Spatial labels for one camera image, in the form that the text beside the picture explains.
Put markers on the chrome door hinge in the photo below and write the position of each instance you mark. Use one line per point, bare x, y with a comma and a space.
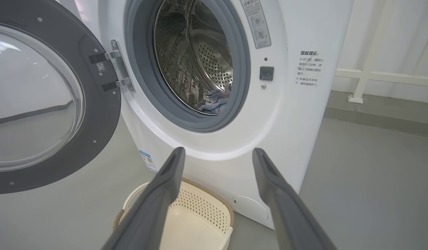
122, 66

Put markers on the black door latch socket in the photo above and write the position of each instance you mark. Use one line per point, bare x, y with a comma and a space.
266, 73

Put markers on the cream perforated laundry basket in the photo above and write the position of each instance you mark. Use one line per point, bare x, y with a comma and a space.
200, 222

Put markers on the blue patterned garment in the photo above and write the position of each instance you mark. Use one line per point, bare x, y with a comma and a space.
214, 102

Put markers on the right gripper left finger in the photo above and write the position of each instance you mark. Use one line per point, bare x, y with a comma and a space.
155, 208

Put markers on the grey rubber door gasket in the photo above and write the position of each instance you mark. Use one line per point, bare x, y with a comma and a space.
141, 80

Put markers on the blue white energy label sticker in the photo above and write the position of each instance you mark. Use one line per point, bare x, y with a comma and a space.
148, 161

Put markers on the white metal railing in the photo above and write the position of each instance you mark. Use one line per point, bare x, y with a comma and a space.
391, 77

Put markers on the steel washer drum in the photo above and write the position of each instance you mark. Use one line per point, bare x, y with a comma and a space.
207, 59

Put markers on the white front-load washing machine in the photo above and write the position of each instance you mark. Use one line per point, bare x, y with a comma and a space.
297, 121

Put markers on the round white filter cover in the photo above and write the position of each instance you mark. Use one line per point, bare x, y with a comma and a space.
250, 208

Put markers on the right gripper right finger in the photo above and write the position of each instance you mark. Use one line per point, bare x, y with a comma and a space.
287, 208

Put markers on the black round glass washer door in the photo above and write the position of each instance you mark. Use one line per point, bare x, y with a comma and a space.
96, 121

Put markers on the grey warning sticker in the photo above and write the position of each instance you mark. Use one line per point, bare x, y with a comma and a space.
257, 27

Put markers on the small code sticker on door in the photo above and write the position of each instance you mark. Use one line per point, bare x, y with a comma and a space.
101, 67

